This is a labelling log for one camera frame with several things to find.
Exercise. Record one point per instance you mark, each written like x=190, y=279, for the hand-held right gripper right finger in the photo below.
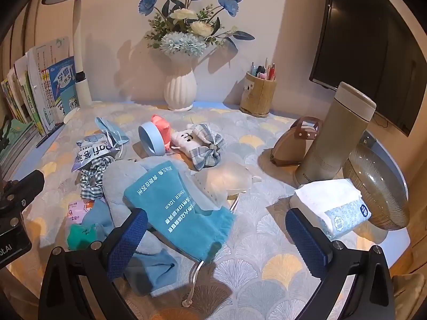
x=305, y=243

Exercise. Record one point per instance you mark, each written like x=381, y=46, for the grey plush toy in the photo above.
x=116, y=186

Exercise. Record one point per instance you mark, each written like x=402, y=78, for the small pink packet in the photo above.
x=75, y=211

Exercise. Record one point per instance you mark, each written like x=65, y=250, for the green plaid scrunchie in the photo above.
x=91, y=180

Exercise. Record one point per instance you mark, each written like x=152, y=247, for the light blue round container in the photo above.
x=159, y=140

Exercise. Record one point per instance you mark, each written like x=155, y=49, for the small green cloth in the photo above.
x=80, y=236

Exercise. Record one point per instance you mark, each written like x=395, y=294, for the blue plaid bow scrunchie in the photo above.
x=206, y=153

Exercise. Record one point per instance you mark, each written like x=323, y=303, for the light blue face mask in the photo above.
x=106, y=126

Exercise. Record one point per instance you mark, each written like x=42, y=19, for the bunch of pens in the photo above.
x=262, y=71

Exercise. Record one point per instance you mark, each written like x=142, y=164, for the beige thermos bottle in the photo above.
x=333, y=133

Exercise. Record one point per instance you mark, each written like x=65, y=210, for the scallop patterned table mat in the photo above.
x=267, y=273

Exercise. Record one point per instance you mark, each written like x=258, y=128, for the black wall television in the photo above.
x=367, y=40

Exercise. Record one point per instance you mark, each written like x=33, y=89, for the clear plastic bag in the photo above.
x=223, y=180

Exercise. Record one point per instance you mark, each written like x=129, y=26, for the ribbed glass bowl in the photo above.
x=377, y=180

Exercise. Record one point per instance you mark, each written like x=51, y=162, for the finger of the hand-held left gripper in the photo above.
x=23, y=186

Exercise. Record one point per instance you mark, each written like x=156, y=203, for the coral pink pouch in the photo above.
x=161, y=126

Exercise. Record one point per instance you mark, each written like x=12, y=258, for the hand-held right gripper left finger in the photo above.
x=128, y=243

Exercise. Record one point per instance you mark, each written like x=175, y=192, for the white blue snack packet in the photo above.
x=90, y=153

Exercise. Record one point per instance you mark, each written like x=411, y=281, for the small white plush toy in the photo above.
x=183, y=140

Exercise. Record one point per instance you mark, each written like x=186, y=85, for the tan pen holder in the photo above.
x=258, y=96

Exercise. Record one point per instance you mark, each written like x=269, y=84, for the blue white artificial flowers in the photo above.
x=181, y=43

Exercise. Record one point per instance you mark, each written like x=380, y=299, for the cream chair cushion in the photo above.
x=412, y=290

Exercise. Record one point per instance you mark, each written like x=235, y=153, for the light blue cloth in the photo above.
x=150, y=273
x=98, y=216

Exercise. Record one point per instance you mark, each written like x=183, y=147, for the white blue tissue pack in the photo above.
x=333, y=203

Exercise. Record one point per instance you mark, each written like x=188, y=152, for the white desk lamp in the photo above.
x=79, y=56

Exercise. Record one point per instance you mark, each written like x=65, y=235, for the stack of flat books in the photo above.
x=20, y=140

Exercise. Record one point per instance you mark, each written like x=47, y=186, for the white ribbed vase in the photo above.
x=180, y=86

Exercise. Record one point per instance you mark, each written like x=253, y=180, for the row of upright books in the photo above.
x=50, y=83

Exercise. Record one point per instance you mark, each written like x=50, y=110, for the small brown handbag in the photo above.
x=290, y=146

